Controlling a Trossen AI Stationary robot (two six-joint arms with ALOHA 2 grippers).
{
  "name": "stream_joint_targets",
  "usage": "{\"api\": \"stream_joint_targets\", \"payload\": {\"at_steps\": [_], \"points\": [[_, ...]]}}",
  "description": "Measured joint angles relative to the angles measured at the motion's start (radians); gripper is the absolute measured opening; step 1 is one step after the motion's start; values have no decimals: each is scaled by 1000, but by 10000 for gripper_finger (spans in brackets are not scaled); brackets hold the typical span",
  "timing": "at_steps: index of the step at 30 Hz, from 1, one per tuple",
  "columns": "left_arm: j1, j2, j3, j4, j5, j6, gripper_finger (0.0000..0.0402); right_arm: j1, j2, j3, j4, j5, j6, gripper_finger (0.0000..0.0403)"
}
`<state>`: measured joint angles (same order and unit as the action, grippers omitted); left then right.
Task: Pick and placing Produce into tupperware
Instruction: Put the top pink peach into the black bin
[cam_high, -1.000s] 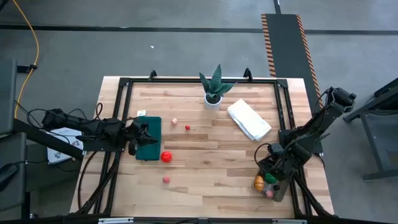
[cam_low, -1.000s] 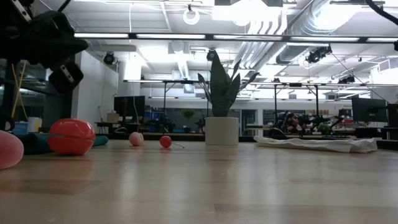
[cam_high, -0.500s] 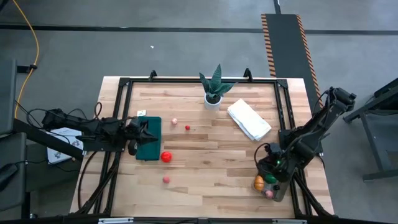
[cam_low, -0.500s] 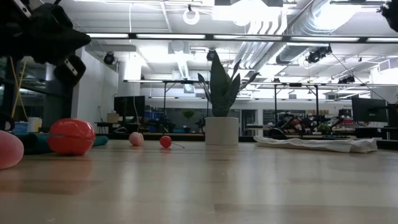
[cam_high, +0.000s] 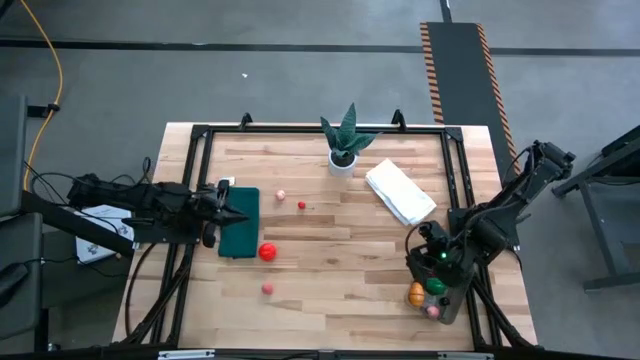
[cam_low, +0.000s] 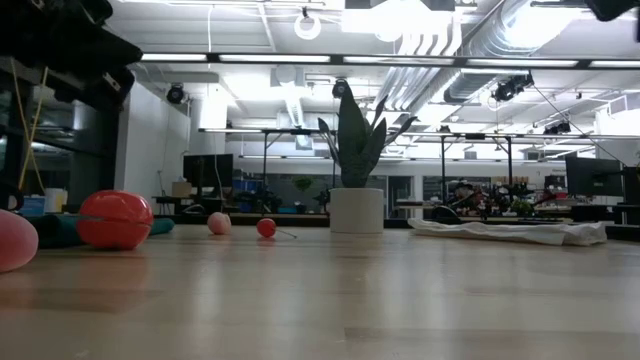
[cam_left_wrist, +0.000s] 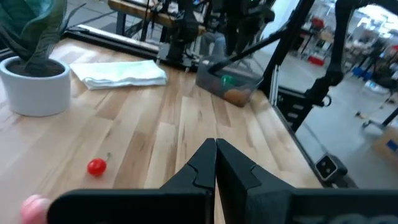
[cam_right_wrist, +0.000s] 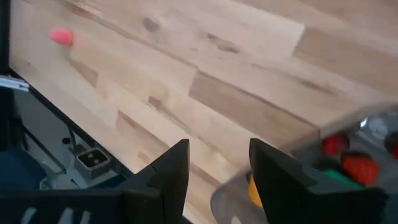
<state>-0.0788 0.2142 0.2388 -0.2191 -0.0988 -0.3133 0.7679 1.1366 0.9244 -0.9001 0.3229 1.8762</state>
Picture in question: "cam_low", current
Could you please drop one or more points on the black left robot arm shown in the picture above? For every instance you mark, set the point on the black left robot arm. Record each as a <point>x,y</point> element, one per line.
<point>30,25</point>

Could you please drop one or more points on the silver ceiling duct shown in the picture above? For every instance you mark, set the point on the silver ceiling duct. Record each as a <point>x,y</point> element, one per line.
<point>500,35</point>

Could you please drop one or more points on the pink toy peach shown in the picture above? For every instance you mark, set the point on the pink toy peach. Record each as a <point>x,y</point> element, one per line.
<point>15,240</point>

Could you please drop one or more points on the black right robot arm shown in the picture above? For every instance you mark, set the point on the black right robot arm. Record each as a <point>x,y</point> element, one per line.
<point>612,6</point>

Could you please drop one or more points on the blue storage box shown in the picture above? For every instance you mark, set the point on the blue storage box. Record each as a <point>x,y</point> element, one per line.
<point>32,206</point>

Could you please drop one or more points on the white bucket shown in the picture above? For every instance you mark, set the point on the white bucket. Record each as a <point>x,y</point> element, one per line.
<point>56,201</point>

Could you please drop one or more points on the white folded cloth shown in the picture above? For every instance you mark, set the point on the white folded cloth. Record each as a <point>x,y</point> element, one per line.
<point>510,232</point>

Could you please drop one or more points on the green background plant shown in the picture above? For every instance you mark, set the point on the green background plant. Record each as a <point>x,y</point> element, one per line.
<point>302,182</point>

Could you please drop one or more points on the white round plant pot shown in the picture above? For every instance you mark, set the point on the white round plant pot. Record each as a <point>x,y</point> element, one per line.
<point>356,210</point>

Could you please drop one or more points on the overhead light bar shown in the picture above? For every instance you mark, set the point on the overhead light bar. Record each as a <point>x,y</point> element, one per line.
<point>337,59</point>

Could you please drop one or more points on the red toy tomato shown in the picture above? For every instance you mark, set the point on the red toy tomato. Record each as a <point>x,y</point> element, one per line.
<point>115,220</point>

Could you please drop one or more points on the small pale pink toy fruit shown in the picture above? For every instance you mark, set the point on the small pale pink toy fruit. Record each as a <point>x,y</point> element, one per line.
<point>219,223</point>

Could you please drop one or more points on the black background rig frame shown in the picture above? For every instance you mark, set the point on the black background rig frame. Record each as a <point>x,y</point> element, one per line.
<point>280,131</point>
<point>443,165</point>

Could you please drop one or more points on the black computer monitor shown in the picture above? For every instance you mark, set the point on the black computer monitor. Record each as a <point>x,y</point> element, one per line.
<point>207,171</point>
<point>594,176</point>

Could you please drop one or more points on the small red toy cherry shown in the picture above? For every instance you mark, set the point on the small red toy cherry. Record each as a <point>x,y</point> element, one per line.
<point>266,228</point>

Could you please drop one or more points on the green snake plant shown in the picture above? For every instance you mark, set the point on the green snake plant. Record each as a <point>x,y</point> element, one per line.
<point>357,150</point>

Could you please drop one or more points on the small background potted plant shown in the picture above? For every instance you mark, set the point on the small background potted plant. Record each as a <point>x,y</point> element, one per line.
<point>522,207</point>

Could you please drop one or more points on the black overhead rig camera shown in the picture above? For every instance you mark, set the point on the black overhead rig camera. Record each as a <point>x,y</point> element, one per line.
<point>511,87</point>
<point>340,88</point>
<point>175,94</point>

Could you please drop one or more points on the brown cardboard box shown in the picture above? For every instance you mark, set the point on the brown cardboard box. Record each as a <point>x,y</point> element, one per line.
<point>181,189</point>

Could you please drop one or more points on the dark green folded cloth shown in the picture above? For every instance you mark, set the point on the dark green folded cloth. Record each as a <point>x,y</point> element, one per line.
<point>55,230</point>

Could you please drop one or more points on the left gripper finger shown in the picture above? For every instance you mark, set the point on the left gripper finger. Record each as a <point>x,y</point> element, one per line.
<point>105,62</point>
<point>105,42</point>

